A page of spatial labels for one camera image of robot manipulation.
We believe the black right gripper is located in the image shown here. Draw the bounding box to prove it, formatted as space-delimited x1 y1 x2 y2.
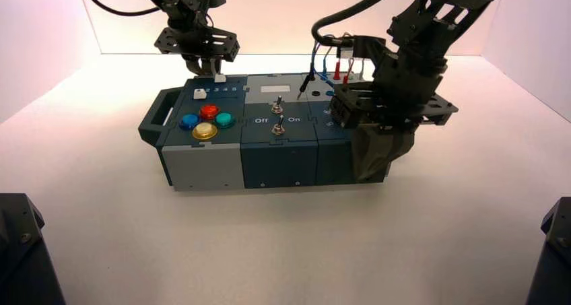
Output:
330 48 459 184

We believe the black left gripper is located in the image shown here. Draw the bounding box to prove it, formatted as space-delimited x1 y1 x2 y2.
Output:
154 25 240 77

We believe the grey and teal control box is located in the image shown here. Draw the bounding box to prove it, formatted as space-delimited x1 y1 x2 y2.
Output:
138 73 393 192

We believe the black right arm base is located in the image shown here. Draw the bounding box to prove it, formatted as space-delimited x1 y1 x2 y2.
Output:
526 197 571 305

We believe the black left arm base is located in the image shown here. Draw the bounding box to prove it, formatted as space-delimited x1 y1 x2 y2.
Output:
0 193 67 305

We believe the red round push button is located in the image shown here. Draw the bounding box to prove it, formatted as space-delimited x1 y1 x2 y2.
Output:
199 104 220 121

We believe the teal round push button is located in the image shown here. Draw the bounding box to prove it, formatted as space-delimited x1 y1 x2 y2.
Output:
212 112 236 130

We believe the blue round push button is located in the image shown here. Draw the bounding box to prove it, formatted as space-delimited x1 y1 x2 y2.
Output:
178 113 202 132

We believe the yellow round push button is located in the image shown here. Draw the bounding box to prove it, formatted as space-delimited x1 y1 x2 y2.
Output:
192 121 220 141

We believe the red jumper cable with plugs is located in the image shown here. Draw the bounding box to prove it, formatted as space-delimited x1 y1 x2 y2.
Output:
332 57 356 86

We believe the black jumper cable with plug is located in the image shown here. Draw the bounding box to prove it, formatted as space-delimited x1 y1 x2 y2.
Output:
296 38 320 102

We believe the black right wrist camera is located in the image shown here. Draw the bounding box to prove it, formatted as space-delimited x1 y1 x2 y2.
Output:
337 35 388 65

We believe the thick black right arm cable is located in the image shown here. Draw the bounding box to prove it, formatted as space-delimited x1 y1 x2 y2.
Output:
310 0 406 48

